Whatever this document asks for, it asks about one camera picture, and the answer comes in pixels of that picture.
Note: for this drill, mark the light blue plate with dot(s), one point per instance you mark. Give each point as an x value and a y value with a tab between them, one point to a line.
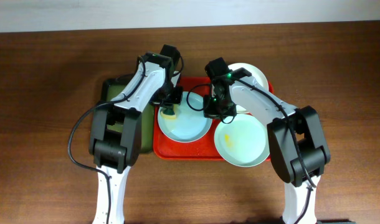
188	126

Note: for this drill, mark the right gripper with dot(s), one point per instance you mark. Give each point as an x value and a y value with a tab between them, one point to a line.
229	112

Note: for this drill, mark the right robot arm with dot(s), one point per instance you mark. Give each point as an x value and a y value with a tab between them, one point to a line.
298	148

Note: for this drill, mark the green and yellow sponge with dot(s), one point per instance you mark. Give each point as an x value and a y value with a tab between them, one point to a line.
169	112

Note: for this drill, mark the dark green tray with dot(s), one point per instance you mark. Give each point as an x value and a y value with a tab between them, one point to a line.
113	86

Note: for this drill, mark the pale green plate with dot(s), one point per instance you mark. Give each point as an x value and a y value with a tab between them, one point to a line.
242	141

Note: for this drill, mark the red plastic tray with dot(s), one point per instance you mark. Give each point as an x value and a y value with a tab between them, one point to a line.
201	150

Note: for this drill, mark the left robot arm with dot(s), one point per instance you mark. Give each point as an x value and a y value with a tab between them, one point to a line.
115	138

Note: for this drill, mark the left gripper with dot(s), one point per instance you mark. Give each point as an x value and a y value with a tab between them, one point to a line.
168	101

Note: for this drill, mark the white plate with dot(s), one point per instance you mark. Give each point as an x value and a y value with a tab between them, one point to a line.
260	78

